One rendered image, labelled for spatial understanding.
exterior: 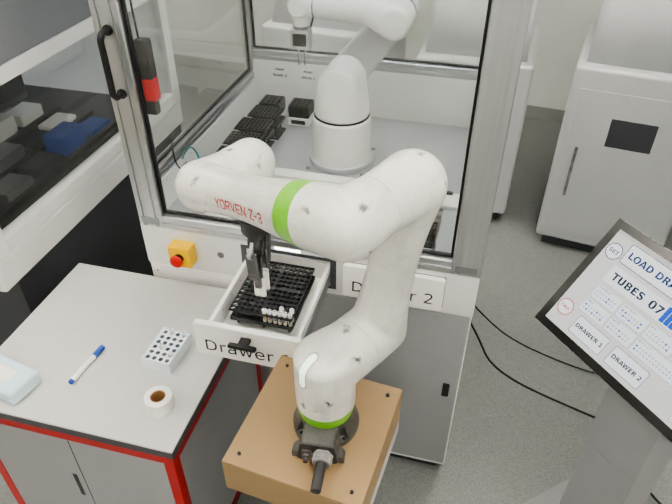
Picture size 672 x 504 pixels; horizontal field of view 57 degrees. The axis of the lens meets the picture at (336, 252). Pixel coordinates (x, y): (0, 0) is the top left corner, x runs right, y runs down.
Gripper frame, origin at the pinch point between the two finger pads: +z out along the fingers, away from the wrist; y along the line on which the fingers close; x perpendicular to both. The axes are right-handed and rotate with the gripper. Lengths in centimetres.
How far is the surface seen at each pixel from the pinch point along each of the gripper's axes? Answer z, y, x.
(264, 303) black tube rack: 10.3, -3.1, -1.1
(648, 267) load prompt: -15, -10, 89
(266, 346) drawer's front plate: 11.0, 11.1, 4.4
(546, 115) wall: 97, -336, 95
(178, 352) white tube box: 21.0, 10.3, -21.7
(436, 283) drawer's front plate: 8.6, -20.8, 42.8
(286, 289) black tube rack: 10.4, -10.0, 2.8
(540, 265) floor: 101, -158, 90
